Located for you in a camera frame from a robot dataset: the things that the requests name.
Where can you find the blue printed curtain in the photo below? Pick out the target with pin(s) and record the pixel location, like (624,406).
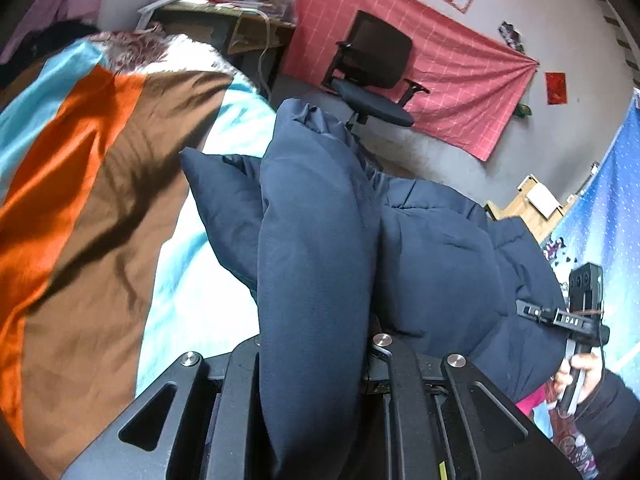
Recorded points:
(600,210)

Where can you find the person's right forearm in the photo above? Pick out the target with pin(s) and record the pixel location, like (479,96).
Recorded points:
(605,420)

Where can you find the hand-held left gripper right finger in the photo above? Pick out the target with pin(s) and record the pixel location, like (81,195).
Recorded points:
(450,410)

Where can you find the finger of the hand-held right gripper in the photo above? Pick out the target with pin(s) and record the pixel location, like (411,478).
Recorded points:
(535,312)

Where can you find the navy padded jacket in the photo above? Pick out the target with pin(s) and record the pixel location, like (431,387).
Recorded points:
(320,260)

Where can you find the cluttered wooden desk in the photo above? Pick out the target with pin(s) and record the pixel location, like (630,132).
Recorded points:
(210,20)

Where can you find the light wooden stool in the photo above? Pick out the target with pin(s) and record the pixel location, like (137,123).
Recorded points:
(530,205)

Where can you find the person's right hand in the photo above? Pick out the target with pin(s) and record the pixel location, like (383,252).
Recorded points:
(590,370)

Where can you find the orange brown cyan striped bedspread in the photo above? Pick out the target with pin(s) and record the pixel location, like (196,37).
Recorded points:
(75,185)

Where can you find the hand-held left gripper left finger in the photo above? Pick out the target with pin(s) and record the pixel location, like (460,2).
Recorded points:
(170,410)

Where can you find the small dark wall picture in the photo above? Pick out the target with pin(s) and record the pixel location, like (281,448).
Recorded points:
(511,36)

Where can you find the red checked wall cloth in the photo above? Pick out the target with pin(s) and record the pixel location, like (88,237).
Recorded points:
(450,75)

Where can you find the floral patterned blanket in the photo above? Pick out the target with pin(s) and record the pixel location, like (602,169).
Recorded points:
(145,47)

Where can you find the black office chair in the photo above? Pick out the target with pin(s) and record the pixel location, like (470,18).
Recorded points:
(372,60)

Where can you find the red paper wall decoration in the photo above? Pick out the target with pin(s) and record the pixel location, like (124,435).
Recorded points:
(556,88)

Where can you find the small green wall ornament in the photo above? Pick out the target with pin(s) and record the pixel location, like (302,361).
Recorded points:
(524,110)

